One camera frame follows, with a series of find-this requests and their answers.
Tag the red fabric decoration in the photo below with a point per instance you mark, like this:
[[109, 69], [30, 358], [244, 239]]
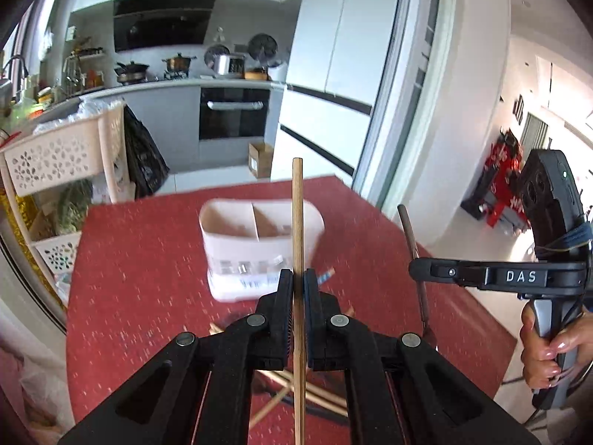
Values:
[[502, 200]]

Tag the plain wooden chopstick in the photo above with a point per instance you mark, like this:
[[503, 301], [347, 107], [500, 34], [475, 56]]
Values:
[[298, 313]]

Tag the black range hood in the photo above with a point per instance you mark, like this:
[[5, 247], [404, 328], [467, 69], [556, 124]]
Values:
[[141, 24]]

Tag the white refrigerator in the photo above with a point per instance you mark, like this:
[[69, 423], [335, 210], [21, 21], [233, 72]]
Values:
[[334, 75]]

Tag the blue dotted chopstick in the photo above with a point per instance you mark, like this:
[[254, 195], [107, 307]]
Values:
[[324, 277]]

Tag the kitchen faucet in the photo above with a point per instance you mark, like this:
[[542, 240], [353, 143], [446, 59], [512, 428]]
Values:
[[12, 88]]

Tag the black plastic bag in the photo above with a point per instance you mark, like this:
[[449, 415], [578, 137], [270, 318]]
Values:
[[145, 163]]

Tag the white utensil caddy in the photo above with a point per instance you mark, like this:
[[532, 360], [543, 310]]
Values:
[[247, 244]]

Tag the silver rice cooker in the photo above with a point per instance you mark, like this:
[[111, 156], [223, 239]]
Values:
[[229, 66]]

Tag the right hand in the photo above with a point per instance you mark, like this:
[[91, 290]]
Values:
[[538, 356]]

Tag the black built-in oven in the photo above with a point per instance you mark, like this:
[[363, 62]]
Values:
[[230, 113]]

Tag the wooden chopstick on table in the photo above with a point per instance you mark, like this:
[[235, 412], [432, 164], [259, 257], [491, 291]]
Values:
[[313, 393], [275, 397]]

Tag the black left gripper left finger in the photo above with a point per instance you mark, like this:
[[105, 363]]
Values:
[[196, 390]]

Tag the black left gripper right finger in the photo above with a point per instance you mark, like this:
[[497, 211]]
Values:
[[400, 390]]

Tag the cardboard box on floor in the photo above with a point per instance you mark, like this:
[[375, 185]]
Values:
[[260, 157]]

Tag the black wok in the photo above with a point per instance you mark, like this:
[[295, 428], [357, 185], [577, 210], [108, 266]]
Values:
[[130, 73]]

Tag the bronze cooking pot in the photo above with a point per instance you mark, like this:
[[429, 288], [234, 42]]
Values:
[[178, 63]]

